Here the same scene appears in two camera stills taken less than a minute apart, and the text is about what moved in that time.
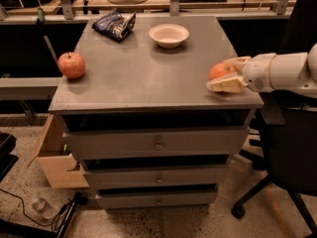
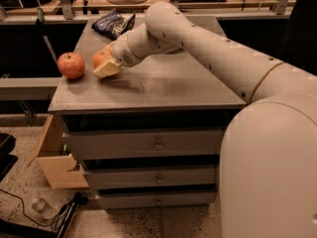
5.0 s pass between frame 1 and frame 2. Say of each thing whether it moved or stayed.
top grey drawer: stayed
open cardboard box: stayed
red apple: stayed
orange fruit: moved
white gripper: moved
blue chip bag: stayed
